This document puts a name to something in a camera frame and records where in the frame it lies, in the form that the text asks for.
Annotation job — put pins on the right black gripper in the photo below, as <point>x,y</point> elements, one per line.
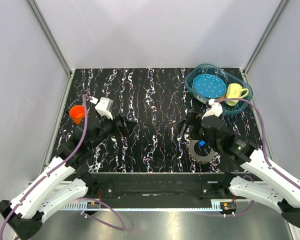
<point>190,119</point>

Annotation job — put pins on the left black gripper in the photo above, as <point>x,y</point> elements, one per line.
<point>127,127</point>

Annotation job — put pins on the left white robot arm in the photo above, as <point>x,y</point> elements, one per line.
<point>27,212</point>

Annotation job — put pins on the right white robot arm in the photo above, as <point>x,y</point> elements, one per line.
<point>282,190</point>

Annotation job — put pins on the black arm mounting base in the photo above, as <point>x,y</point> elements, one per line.
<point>198,186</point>

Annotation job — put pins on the blue polka dot plate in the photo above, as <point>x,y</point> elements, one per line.
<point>209,86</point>

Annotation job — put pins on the orange plastic cup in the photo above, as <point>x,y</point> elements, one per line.
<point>77,114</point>

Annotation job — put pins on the yellow ceramic mug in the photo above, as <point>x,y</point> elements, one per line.
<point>234,91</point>

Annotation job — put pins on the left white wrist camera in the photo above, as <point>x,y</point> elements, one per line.
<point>103,106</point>

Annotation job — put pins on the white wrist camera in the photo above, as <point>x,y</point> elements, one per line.
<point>215,109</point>
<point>103,106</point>

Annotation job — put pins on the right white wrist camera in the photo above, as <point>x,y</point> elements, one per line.
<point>215,109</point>

